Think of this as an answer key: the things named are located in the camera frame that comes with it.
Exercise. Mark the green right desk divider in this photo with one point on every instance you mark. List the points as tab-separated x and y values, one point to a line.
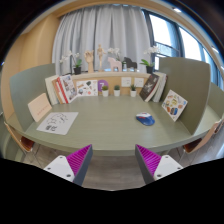
191	79

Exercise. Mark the black wooden horse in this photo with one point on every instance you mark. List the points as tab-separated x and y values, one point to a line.
130	63

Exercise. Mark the right wooden chair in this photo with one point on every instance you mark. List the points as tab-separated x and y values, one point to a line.
197	144

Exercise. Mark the blue white computer mouse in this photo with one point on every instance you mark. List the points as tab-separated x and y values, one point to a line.
145	118

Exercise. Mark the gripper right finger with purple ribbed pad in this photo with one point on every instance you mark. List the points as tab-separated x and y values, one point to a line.
153	166

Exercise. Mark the grey curtain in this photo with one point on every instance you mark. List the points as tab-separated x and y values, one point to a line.
111	26

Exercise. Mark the small potted plant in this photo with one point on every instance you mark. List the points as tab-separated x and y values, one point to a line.
133	91
117	90
105	91

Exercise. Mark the white note card right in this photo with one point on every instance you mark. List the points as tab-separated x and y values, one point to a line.
138	82

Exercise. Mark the black book leaning right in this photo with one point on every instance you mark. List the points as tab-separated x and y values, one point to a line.
146	92

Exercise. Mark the white picture card centre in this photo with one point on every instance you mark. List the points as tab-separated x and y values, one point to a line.
87	88

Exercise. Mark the white note card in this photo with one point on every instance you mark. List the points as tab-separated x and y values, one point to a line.
125	81
138	82

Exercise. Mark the wooden mannequin figure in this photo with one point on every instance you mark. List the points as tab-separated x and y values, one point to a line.
100	53

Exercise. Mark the small potted plant middle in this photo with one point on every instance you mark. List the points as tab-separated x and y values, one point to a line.
117	90

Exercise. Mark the purple question mark card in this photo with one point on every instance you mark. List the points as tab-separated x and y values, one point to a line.
102	83

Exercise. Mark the white books behind black book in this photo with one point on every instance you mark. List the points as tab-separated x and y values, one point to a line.
161	86

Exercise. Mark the white orchid pot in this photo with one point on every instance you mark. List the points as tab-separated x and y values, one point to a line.
77	61
149	64

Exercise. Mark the white book far left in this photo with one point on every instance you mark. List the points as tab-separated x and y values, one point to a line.
50	89

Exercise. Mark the colourful sticker board right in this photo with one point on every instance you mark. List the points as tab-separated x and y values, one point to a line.
174	105

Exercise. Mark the left wooden chair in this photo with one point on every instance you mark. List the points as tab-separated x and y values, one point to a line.
24	143

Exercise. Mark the white note card left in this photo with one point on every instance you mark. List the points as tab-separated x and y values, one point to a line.
125	81

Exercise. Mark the green left desk divider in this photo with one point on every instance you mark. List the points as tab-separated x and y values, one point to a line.
26	86

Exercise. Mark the white orchid left pot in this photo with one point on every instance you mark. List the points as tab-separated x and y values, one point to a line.
77	61

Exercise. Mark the pink card leaning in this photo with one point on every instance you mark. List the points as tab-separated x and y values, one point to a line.
39	107

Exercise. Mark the illustrated book left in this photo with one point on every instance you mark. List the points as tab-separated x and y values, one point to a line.
68	88

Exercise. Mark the small potted plant left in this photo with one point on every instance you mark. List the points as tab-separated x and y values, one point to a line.
105	91

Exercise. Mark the small potted plant right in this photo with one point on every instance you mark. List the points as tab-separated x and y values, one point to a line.
133	91

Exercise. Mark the green desk divider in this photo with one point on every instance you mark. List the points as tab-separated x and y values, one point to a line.
26	86
191	79

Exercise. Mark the red white book left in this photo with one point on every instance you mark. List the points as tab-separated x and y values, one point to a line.
61	90

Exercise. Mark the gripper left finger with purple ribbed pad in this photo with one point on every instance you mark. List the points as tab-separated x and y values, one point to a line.
72	167

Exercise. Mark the pink wooden horse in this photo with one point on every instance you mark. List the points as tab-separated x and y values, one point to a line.
115	64

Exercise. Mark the white sheet with drawings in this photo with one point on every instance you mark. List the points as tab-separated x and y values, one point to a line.
58	122

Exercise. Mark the wooden chair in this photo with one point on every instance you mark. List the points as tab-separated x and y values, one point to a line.
24	143
197	144

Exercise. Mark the white orchid right pot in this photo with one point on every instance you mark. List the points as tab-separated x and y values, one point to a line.
149	64

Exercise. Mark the white orchid centre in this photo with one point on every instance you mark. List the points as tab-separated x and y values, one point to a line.
116	52

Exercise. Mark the wooden hand model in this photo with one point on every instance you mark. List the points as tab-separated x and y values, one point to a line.
89	57

